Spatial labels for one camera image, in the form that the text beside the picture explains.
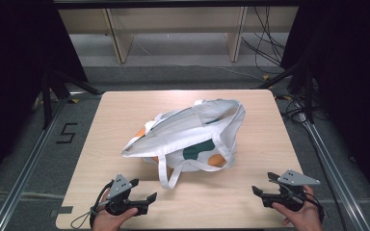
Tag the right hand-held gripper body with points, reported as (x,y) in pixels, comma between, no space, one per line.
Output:
(292,187)

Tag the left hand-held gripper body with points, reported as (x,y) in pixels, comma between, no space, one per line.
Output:
(119,189)

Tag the white tote bag green orange print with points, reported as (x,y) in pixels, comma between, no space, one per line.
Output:
(189,141)

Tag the person's right hand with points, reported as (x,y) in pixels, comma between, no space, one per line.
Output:
(298,218)

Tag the person's left hand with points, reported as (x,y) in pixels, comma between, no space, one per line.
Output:
(112,220)

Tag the black metal stand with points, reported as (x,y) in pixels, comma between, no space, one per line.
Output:
(56,86)
(298,83)

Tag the dark curtain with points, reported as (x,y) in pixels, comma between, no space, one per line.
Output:
(350,89)
(22,83)

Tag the aluminium floor rail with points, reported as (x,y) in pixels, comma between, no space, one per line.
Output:
(330,173)
(29,163)

